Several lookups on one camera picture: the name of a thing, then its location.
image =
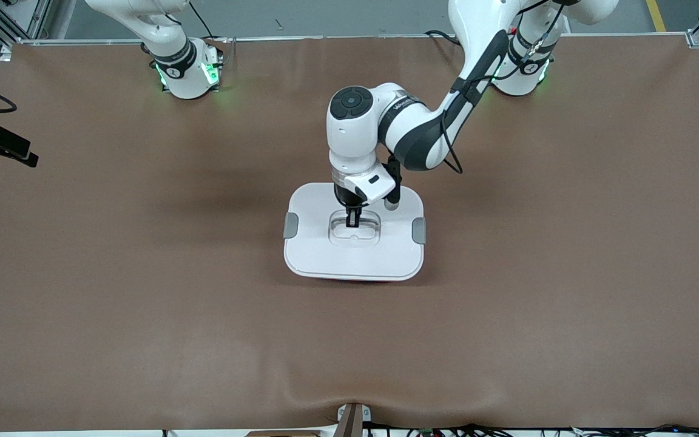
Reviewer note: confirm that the brown table mat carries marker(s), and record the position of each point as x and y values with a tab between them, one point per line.
507	334

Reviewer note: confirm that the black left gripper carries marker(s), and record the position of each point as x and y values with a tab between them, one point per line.
344	196

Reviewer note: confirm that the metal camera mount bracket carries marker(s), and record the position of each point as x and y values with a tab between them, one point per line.
352	422

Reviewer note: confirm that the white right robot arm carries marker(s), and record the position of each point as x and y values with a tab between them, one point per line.
173	60

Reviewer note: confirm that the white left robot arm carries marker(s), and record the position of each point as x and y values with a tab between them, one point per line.
352	139

